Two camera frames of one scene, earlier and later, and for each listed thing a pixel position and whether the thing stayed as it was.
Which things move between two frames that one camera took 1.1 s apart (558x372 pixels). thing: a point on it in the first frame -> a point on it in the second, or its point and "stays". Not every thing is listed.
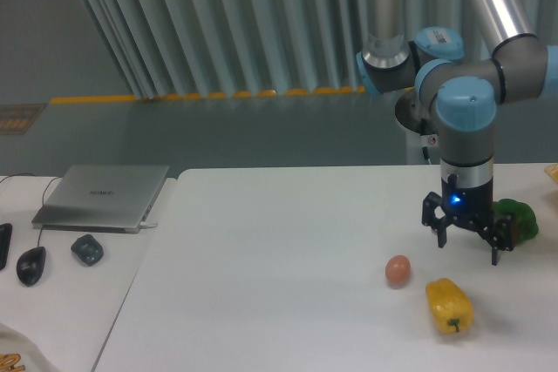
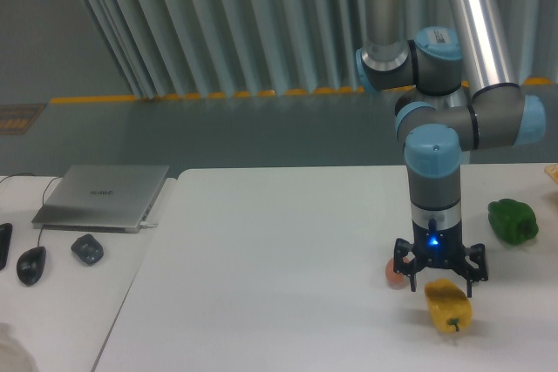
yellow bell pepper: (452, 308) stays
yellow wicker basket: (552, 170) stays
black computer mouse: (30, 265) stays
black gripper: (472, 206) -> (443, 247)
